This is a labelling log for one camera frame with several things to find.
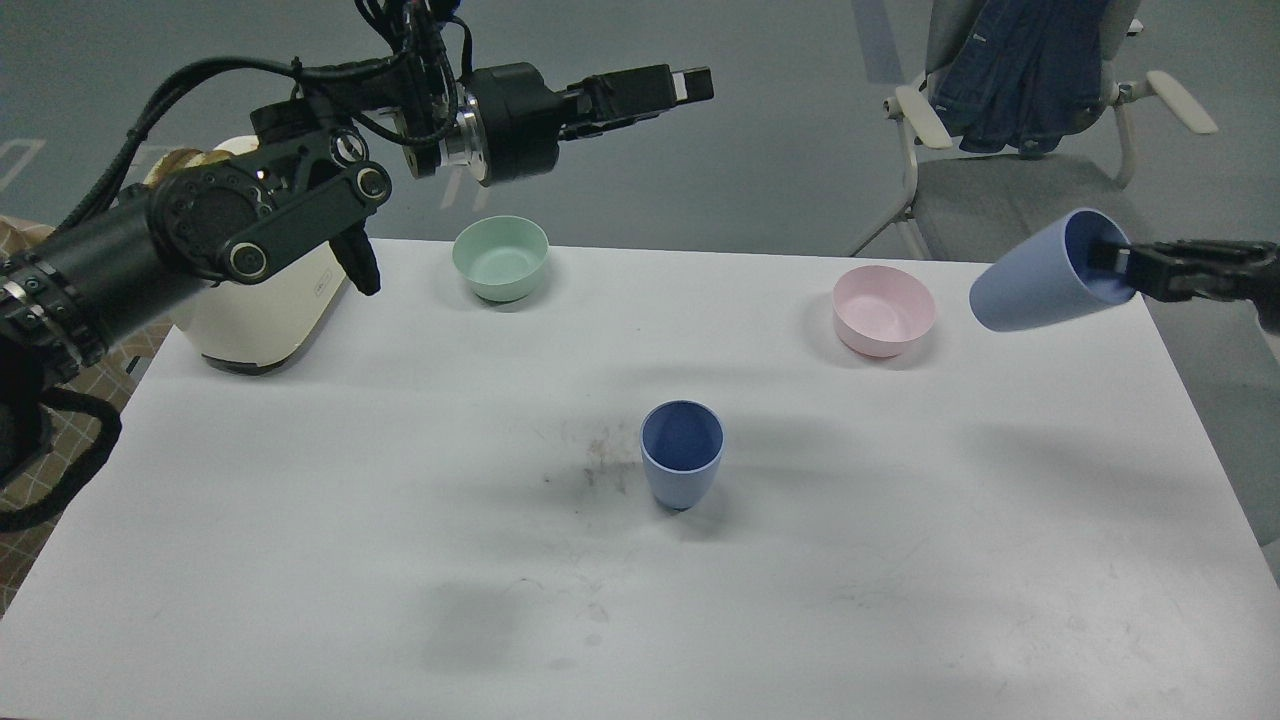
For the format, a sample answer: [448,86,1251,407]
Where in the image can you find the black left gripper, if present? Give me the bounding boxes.
[440,61,714,187]

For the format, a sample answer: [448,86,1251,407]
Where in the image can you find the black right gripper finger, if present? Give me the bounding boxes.
[1088,240,1277,283]
[1135,266,1279,336]

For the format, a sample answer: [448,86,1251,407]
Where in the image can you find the blue cup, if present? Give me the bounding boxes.
[640,400,724,511]
[969,208,1137,332]

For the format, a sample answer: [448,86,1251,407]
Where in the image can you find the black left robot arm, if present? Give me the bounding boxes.
[3,1,714,533]

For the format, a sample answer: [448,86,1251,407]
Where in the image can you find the green bowl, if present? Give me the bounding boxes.
[451,215,550,304]

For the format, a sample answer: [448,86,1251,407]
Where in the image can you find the grey office chair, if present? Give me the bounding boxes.
[847,1,1219,263]

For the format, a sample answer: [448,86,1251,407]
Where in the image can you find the blue denim jacket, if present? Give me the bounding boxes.
[925,1,1140,158]

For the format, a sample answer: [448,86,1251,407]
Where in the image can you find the pink bowl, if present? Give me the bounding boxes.
[829,265,937,359]

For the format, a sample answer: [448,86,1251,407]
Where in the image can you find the cream toaster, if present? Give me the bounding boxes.
[131,135,351,377]

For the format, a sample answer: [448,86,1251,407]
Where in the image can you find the back toast slice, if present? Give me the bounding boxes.
[142,149,234,190]

